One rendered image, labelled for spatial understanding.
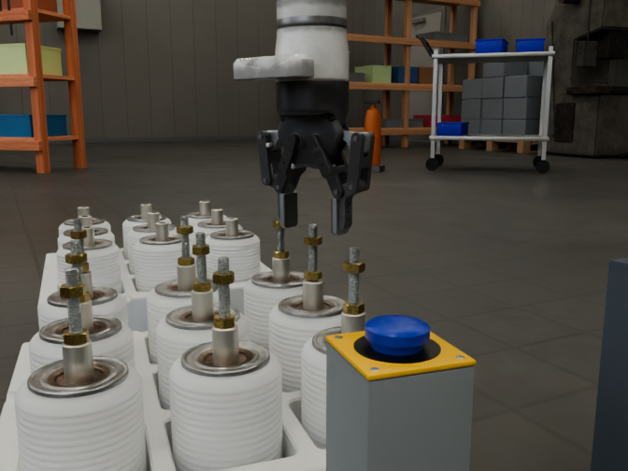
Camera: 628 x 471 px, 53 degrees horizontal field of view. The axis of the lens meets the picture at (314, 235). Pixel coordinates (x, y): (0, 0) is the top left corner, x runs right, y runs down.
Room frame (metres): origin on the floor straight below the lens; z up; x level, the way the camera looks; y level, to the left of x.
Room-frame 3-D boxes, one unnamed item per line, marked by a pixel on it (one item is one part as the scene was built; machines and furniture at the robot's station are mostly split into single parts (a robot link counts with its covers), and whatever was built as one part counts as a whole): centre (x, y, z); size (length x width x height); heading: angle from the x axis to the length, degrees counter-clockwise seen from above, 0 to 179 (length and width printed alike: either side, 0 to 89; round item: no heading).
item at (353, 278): (0.55, -0.04, 0.30); 0.01 x 0.01 x 0.08
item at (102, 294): (0.70, 0.26, 0.25); 0.08 x 0.08 x 0.01
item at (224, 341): (0.51, 0.08, 0.26); 0.02 x 0.02 x 0.03
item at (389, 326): (0.37, -0.05, 0.32); 0.04 x 0.04 x 0.02
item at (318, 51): (0.65, 0.01, 0.52); 0.11 x 0.09 x 0.06; 142
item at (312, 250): (0.66, 0.00, 0.30); 0.01 x 0.01 x 0.08
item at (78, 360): (0.47, 0.19, 0.26); 0.02 x 0.02 x 0.03
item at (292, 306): (0.66, 0.00, 0.25); 0.08 x 0.08 x 0.01
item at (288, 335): (0.66, 0.00, 0.16); 0.10 x 0.10 x 0.18
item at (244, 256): (1.07, 0.14, 0.16); 0.10 x 0.10 x 0.18
